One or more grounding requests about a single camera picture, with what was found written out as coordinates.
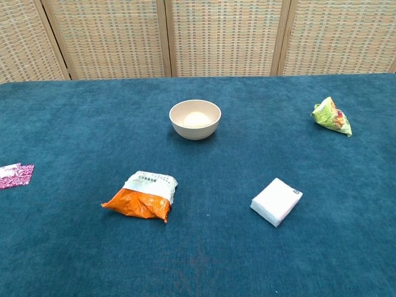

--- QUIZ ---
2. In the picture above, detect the beige round bowl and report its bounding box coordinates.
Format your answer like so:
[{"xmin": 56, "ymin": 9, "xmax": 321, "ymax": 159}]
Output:
[{"xmin": 168, "ymin": 99, "xmax": 222, "ymax": 141}]

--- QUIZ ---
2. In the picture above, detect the orange white snack bag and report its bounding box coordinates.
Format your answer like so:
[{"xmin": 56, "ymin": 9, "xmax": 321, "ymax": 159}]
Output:
[{"xmin": 101, "ymin": 170, "xmax": 179, "ymax": 223}]

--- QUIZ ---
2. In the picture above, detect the white tissue pack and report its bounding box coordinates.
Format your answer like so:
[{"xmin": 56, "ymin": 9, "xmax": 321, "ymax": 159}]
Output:
[{"xmin": 249, "ymin": 178, "xmax": 304, "ymax": 228}]

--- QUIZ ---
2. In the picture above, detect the woven bamboo folding screen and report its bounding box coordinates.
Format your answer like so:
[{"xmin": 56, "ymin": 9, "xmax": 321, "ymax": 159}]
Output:
[{"xmin": 0, "ymin": 0, "xmax": 396, "ymax": 84}]

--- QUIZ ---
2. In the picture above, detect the teal felt table mat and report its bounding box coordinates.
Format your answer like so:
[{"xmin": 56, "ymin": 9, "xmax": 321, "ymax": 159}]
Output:
[{"xmin": 0, "ymin": 73, "xmax": 396, "ymax": 297}]

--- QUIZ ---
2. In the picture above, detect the green snack bag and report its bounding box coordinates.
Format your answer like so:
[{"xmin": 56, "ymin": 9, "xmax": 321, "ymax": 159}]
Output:
[{"xmin": 311, "ymin": 96, "xmax": 353, "ymax": 137}]

